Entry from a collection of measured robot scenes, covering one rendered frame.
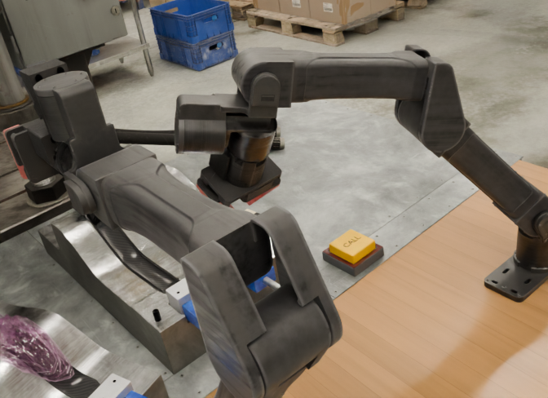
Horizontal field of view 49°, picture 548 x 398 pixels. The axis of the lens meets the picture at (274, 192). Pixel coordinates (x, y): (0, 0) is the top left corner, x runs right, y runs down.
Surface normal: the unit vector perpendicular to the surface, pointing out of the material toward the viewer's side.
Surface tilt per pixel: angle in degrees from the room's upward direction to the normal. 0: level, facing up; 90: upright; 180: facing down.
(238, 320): 63
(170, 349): 90
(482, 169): 92
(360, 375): 0
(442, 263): 0
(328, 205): 0
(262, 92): 90
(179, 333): 90
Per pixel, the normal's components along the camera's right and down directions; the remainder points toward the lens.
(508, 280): -0.15, -0.85
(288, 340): 0.45, -0.18
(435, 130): 0.23, 0.47
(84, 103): 0.62, 0.30
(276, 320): 0.08, -0.68
